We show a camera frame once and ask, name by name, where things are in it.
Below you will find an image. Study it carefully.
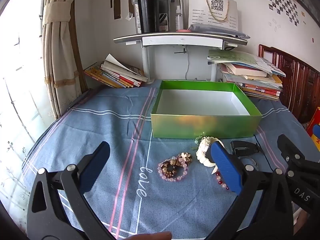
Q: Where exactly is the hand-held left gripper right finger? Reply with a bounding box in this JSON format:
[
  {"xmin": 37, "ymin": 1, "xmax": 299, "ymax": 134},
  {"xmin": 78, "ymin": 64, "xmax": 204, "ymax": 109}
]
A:
[{"xmin": 207, "ymin": 140, "xmax": 293, "ymax": 240}]

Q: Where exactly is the dark wooden headboard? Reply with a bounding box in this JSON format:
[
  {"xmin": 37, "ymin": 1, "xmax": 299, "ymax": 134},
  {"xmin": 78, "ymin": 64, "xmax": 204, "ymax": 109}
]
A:
[{"xmin": 258, "ymin": 44, "xmax": 320, "ymax": 123}]

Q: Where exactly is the white desk shelf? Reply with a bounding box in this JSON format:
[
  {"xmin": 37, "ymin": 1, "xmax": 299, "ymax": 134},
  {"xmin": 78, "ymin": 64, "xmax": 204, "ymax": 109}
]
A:
[{"xmin": 113, "ymin": 31, "xmax": 248, "ymax": 84}]

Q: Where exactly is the stack of large textbooks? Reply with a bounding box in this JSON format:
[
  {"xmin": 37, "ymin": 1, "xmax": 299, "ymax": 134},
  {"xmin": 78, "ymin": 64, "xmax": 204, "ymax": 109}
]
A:
[{"xmin": 207, "ymin": 49, "xmax": 287, "ymax": 102}]

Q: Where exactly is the small clear spray bottle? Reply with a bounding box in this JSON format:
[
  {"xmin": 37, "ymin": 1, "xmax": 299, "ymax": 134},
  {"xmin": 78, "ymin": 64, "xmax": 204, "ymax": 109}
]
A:
[{"xmin": 175, "ymin": 5, "xmax": 184, "ymax": 31}]

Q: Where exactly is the white paper bag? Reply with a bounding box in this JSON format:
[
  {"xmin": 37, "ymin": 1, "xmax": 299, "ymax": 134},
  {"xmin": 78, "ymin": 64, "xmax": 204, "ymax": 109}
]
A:
[{"xmin": 188, "ymin": 0, "xmax": 238, "ymax": 30}]

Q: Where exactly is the beige curtain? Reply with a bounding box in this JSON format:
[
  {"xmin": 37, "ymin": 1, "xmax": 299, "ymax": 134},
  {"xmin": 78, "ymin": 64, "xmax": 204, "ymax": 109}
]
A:
[{"xmin": 41, "ymin": 0, "xmax": 88, "ymax": 120}]

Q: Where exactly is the grey folded cloth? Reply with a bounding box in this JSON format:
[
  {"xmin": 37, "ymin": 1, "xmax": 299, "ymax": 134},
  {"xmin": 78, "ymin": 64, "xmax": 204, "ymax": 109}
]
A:
[{"xmin": 188, "ymin": 24, "xmax": 251, "ymax": 40}]

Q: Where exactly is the wall photo collage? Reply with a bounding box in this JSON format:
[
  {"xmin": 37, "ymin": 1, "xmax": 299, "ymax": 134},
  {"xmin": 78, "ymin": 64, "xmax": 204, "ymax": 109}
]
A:
[{"xmin": 265, "ymin": 0, "xmax": 300, "ymax": 27}]

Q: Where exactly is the blue striped bedsheet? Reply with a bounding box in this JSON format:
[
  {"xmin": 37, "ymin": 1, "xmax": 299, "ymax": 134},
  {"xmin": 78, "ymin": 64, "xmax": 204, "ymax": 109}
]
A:
[{"xmin": 21, "ymin": 79, "xmax": 320, "ymax": 240}]

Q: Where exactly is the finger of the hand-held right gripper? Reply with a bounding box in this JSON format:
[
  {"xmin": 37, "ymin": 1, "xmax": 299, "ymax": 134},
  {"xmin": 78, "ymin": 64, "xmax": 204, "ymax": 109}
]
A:
[{"xmin": 277, "ymin": 134, "xmax": 320, "ymax": 180}]

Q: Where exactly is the black thermos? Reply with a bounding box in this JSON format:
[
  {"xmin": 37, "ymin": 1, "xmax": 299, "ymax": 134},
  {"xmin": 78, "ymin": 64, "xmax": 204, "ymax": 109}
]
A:
[{"xmin": 137, "ymin": 0, "xmax": 160, "ymax": 34}]

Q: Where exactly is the dark rectangular canister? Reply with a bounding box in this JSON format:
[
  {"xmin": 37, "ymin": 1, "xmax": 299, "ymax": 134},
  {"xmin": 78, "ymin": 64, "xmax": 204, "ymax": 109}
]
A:
[{"xmin": 158, "ymin": 0, "xmax": 172, "ymax": 32}]

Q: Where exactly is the pink bead bracelet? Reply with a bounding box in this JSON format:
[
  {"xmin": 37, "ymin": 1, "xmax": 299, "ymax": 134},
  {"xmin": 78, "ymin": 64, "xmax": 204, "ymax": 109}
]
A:
[{"xmin": 157, "ymin": 156, "xmax": 190, "ymax": 183}]

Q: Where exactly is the white cable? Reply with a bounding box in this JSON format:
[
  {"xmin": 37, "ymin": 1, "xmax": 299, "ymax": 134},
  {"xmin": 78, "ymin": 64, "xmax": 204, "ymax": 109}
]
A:
[{"xmin": 184, "ymin": 47, "xmax": 191, "ymax": 80}]

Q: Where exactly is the red bead bracelet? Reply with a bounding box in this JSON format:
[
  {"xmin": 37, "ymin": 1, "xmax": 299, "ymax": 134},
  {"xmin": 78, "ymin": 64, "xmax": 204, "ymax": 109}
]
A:
[{"xmin": 215, "ymin": 171, "xmax": 230, "ymax": 191}]

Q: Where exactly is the white carved bracelet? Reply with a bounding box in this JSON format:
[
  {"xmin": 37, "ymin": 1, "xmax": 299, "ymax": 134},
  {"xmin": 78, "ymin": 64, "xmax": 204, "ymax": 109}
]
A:
[{"xmin": 196, "ymin": 136, "xmax": 225, "ymax": 175}]

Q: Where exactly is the pearl cluster brooch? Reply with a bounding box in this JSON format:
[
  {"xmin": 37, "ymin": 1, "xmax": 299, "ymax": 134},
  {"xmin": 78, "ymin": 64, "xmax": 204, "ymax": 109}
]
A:
[{"xmin": 178, "ymin": 152, "xmax": 193, "ymax": 164}]

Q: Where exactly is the black cord necklace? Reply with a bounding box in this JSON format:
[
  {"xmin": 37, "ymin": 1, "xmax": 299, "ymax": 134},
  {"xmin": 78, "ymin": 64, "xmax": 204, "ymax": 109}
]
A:
[{"xmin": 254, "ymin": 134, "xmax": 277, "ymax": 172}]

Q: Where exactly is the brown bead bracelet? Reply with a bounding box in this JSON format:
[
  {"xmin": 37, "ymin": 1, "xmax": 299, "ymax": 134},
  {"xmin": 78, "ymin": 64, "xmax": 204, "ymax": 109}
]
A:
[{"xmin": 162, "ymin": 158, "xmax": 181, "ymax": 177}]

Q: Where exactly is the black hair clip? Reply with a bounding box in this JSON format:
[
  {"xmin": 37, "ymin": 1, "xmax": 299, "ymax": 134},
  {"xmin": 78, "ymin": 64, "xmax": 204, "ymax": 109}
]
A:
[{"xmin": 230, "ymin": 140, "xmax": 264, "ymax": 157}]

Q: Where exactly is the silver bangle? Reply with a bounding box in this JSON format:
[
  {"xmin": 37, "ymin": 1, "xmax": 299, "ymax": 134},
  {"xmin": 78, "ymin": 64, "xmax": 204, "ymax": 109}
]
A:
[{"xmin": 239, "ymin": 156, "xmax": 259, "ymax": 168}]

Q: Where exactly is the shiny green cardboard box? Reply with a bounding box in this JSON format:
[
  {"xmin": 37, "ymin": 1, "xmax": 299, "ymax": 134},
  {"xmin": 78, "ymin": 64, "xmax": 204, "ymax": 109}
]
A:
[{"xmin": 151, "ymin": 80, "xmax": 262, "ymax": 138}]

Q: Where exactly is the person's left hand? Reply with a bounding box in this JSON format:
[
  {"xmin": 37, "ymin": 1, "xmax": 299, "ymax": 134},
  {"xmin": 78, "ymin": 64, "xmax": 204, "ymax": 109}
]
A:
[{"xmin": 117, "ymin": 231, "xmax": 173, "ymax": 240}]

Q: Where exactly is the small green jade pendant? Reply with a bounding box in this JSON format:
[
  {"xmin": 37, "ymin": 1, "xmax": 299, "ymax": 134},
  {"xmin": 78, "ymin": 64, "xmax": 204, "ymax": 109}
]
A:
[{"xmin": 192, "ymin": 135, "xmax": 204, "ymax": 151}]

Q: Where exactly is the red and yellow box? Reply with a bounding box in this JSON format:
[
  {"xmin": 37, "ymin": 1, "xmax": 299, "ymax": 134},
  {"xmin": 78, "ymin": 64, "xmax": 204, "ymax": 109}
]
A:
[{"xmin": 305, "ymin": 107, "xmax": 320, "ymax": 152}]

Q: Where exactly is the stack of thin colourful books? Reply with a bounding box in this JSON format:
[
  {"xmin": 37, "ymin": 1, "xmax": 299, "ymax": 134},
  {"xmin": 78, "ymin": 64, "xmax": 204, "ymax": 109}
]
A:
[{"xmin": 84, "ymin": 54, "xmax": 148, "ymax": 89}]

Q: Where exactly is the gold chain necklace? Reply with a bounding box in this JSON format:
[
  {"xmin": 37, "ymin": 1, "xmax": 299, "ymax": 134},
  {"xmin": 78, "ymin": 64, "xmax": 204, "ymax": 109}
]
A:
[{"xmin": 204, "ymin": 0, "xmax": 230, "ymax": 22}]

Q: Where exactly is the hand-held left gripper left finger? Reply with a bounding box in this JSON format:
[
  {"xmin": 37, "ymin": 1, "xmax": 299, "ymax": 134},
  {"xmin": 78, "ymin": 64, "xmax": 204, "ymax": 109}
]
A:
[{"xmin": 27, "ymin": 141, "xmax": 118, "ymax": 240}]

